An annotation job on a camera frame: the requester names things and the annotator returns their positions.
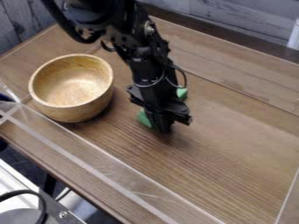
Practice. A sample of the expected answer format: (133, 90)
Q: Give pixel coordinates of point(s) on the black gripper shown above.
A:
(165, 108)

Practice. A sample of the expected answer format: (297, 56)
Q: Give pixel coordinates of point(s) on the green rectangular block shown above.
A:
(182, 92)

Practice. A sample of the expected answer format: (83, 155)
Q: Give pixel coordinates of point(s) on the brown wooden bowl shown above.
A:
(71, 87)

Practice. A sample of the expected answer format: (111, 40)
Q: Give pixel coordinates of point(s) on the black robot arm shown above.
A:
(119, 24)

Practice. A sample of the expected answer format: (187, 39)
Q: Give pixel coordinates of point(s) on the clear acrylic front barrier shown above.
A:
(103, 179)

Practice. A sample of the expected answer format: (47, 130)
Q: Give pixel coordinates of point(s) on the grey metal mount plate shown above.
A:
(18, 212)

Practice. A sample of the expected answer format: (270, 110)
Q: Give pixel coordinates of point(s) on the white post at right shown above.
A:
(294, 37)

